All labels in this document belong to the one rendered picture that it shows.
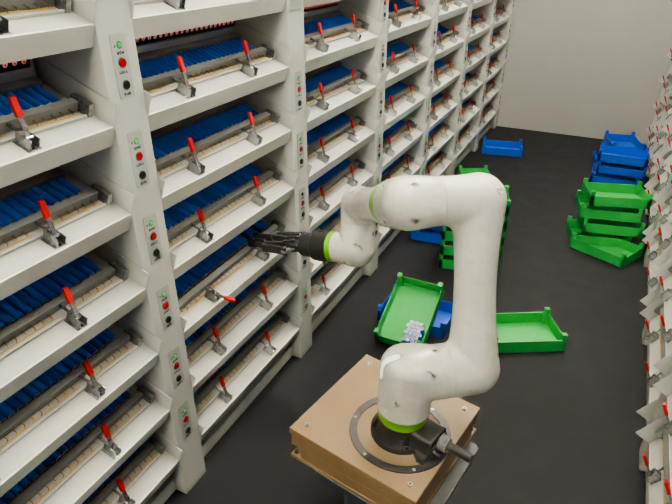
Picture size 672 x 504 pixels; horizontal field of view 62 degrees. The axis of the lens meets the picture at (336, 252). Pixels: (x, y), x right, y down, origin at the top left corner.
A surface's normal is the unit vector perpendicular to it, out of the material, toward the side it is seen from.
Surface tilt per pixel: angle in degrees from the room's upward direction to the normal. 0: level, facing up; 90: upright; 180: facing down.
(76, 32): 111
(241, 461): 0
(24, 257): 21
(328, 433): 2
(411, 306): 28
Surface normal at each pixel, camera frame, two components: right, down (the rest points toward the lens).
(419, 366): 0.14, -0.70
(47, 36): 0.84, 0.51
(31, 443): 0.32, -0.74
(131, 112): 0.90, 0.22
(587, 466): 0.00, -0.88
